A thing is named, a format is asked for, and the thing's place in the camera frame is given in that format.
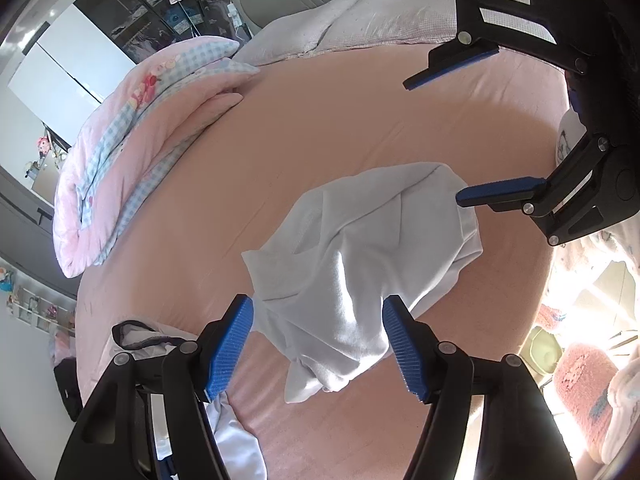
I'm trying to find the white navy-trimmed pants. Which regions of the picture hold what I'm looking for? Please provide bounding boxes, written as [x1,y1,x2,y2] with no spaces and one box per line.
[101,320,267,479]

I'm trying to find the white navy-trimmed jacket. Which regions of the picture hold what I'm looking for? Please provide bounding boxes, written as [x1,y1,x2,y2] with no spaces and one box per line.
[242,162,483,403]

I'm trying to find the green slippers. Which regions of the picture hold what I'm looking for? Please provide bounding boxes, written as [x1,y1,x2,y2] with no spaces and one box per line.
[518,325,563,384]

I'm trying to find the pink fuzzy slipper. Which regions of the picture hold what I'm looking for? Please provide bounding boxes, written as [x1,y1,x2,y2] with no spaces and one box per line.
[553,344,618,464]

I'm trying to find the black bag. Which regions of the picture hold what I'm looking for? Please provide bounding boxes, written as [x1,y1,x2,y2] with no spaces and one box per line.
[53,358,82,422]

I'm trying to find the pink bed sheet mattress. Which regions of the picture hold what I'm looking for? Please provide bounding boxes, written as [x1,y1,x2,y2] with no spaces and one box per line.
[76,44,567,479]

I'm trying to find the red blue plush toy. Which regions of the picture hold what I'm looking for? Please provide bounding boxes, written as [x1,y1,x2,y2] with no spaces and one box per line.
[0,268,14,292]

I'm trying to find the grey door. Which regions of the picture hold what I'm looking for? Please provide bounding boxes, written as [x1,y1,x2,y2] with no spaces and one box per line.
[1,168,80,299]

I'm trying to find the silver drawer cabinet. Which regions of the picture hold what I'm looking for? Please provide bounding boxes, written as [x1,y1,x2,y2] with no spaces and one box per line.
[32,153,60,206]

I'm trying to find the folded pink checkered quilt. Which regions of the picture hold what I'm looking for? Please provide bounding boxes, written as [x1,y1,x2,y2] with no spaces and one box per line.
[52,36,258,278]

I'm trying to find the white black wardrobe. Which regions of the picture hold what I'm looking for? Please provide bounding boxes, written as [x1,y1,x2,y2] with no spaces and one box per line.
[1,0,247,143]

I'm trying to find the white wire shelf rack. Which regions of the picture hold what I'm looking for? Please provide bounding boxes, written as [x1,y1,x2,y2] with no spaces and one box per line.
[6,286,75,336]

